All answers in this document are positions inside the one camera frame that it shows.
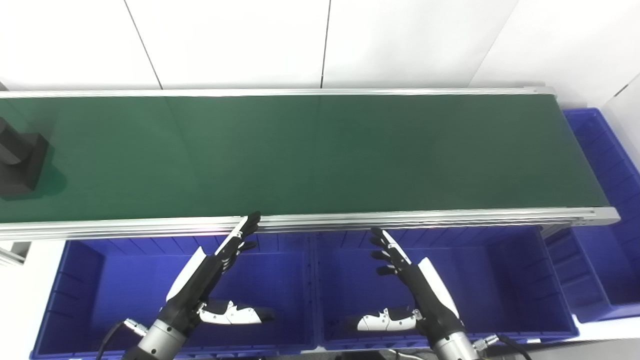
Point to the green conveyor belt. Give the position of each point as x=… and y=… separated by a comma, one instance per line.
x=400, y=220
x=320, y=155

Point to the blue plastic bin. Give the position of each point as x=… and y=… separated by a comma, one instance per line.
x=125, y=290
x=610, y=250
x=495, y=290

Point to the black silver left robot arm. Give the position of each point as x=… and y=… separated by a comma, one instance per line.
x=160, y=342

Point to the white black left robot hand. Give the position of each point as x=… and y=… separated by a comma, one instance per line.
x=197, y=280

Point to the grey conveyor support bracket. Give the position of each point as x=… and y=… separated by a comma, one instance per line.
x=12, y=254

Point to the black cylinder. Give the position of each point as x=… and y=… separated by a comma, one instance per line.
x=20, y=162

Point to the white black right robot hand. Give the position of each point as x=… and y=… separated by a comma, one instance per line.
x=430, y=295

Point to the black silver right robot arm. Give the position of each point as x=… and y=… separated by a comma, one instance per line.
x=455, y=347

